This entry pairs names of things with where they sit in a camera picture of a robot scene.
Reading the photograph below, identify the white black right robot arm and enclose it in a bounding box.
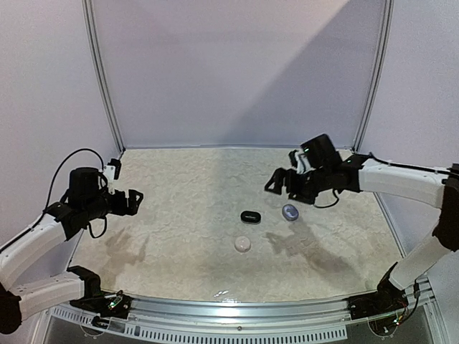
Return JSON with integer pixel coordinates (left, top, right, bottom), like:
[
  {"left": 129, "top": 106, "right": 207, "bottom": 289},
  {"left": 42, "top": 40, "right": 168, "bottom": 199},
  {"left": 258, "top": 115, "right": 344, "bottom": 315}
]
[{"left": 264, "top": 133, "right": 458, "bottom": 312}]

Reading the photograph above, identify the aluminium left corner post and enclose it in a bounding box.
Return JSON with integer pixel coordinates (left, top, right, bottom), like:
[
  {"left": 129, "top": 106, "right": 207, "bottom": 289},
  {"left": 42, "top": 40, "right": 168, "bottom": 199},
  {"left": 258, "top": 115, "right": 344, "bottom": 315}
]
[{"left": 82, "top": 0, "right": 126, "bottom": 154}]

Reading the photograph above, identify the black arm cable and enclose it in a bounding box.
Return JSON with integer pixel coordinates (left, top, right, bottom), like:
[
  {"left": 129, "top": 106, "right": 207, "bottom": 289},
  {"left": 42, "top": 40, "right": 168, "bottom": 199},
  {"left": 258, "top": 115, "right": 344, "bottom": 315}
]
[
  {"left": 313, "top": 152, "right": 459, "bottom": 209},
  {"left": 0, "top": 148, "right": 108, "bottom": 252}
]

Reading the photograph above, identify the aluminium front rail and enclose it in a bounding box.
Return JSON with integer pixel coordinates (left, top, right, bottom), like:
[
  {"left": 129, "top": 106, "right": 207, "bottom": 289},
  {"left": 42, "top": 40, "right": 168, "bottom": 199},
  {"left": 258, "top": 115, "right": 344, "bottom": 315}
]
[{"left": 42, "top": 277, "right": 437, "bottom": 334}]

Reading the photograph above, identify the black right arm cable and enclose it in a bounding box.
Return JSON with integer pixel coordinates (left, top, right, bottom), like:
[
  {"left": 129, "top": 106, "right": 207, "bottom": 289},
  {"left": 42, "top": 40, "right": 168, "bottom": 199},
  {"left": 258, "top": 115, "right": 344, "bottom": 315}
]
[{"left": 313, "top": 152, "right": 459, "bottom": 209}]

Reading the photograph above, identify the aluminium corner post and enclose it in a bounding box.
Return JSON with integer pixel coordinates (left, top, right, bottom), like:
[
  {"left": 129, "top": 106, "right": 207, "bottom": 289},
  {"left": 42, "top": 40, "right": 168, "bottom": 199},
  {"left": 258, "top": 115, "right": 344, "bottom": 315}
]
[
  {"left": 82, "top": 0, "right": 126, "bottom": 154},
  {"left": 351, "top": 0, "right": 394, "bottom": 151}
]

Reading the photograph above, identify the aluminium right corner post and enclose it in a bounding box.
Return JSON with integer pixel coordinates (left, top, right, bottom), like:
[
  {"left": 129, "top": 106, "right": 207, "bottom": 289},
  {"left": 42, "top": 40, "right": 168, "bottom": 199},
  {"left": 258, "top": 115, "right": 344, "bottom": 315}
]
[{"left": 351, "top": 0, "right": 394, "bottom": 151}]

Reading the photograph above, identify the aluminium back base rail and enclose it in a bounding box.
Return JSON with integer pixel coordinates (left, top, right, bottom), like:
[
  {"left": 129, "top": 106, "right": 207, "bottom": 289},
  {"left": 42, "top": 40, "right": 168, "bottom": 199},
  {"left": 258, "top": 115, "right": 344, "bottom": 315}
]
[{"left": 121, "top": 143, "right": 354, "bottom": 151}]

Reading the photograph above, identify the perforated white front panel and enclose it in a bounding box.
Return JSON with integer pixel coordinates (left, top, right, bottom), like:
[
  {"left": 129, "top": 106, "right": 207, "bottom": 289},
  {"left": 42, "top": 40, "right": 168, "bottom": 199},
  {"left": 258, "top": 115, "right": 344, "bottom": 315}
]
[{"left": 47, "top": 305, "right": 349, "bottom": 343}]

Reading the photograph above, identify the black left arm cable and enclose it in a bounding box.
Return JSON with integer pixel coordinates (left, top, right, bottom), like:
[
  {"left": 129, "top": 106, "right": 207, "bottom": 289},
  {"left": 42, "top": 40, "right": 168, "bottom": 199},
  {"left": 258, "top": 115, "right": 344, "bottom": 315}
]
[{"left": 0, "top": 148, "right": 108, "bottom": 252}]

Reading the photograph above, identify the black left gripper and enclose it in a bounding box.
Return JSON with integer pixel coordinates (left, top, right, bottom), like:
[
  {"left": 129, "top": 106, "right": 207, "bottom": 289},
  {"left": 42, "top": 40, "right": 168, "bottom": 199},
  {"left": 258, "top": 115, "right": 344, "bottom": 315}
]
[{"left": 84, "top": 188, "right": 143, "bottom": 221}]

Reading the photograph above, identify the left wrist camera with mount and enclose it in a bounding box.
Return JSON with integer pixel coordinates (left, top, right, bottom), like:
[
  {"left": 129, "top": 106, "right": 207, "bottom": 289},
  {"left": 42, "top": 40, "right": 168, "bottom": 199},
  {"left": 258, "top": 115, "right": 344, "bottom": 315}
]
[{"left": 103, "top": 158, "right": 121, "bottom": 194}]

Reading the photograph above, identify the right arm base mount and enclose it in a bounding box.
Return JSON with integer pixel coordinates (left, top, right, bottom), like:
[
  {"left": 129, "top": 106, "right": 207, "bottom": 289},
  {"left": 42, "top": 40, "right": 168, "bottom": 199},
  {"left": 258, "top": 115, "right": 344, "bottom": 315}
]
[{"left": 346, "top": 283, "right": 412, "bottom": 322}]

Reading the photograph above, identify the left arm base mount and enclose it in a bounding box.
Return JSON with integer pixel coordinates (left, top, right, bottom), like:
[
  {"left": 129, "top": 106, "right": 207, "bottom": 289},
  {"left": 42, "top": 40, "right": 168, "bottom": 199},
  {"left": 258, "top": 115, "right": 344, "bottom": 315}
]
[{"left": 70, "top": 291, "right": 133, "bottom": 319}]

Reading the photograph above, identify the blue-grey oval charging case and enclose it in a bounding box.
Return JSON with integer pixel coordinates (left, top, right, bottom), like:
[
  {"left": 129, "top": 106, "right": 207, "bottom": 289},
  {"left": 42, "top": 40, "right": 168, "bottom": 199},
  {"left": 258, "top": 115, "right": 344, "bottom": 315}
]
[{"left": 282, "top": 204, "right": 299, "bottom": 221}]

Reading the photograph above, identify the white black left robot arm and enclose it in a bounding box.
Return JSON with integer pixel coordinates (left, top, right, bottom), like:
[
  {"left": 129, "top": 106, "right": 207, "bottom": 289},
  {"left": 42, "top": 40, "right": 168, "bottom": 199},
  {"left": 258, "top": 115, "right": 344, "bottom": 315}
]
[{"left": 1, "top": 165, "right": 143, "bottom": 335}]

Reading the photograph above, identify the pink round charging case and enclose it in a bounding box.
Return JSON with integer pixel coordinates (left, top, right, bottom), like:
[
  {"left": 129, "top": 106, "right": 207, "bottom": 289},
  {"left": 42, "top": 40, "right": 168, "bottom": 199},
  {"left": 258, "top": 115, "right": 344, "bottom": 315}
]
[{"left": 234, "top": 236, "right": 252, "bottom": 253}]

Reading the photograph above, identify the black earbud charging case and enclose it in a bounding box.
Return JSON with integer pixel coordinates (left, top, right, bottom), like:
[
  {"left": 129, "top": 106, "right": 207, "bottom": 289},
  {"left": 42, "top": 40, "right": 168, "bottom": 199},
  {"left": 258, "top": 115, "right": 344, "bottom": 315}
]
[{"left": 240, "top": 211, "right": 262, "bottom": 224}]

